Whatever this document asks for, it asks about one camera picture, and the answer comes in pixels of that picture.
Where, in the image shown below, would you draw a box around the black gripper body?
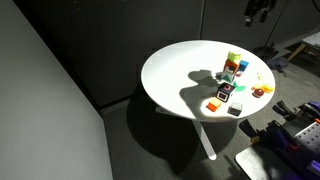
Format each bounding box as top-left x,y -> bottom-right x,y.
245,0 -> 278,16

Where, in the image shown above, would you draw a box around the light green building block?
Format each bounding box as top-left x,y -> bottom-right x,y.
227,50 -> 243,65

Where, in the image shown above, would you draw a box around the blue building block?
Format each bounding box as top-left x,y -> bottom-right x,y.
238,59 -> 250,73

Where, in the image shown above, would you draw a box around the orange fabric dice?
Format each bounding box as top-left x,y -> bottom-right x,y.
223,59 -> 240,75

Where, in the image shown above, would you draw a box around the teal green building block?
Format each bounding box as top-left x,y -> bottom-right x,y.
233,82 -> 247,93

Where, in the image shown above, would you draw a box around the grey building block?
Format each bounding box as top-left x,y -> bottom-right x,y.
227,101 -> 244,117

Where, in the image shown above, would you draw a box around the orange building block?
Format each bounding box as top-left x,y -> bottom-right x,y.
205,96 -> 223,113

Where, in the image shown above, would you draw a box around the dark bag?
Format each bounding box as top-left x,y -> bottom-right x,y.
265,55 -> 288,74

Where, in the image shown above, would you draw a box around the wooden bench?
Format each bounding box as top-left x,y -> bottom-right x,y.
285,31 -> 320,63

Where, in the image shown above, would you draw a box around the dark red plum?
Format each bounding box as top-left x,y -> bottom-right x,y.
252,87 -> 265,99

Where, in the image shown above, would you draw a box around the black fabric cube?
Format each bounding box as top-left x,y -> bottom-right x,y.
215,82 -> 237,104

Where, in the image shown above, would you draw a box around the black spring clamp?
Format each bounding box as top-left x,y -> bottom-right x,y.
272,99 -> 302,122

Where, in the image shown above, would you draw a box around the purple clamp with orange tip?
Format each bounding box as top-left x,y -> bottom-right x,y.
266,121 -> 302,151

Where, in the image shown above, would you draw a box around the perforated metal plate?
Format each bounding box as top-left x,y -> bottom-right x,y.
292,121 -> 320,148

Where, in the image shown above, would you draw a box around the white table leg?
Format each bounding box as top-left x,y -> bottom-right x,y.
156,106 -> 218,161

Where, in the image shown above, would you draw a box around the black handled clamp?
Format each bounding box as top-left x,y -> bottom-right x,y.
238,118 -> 268,144

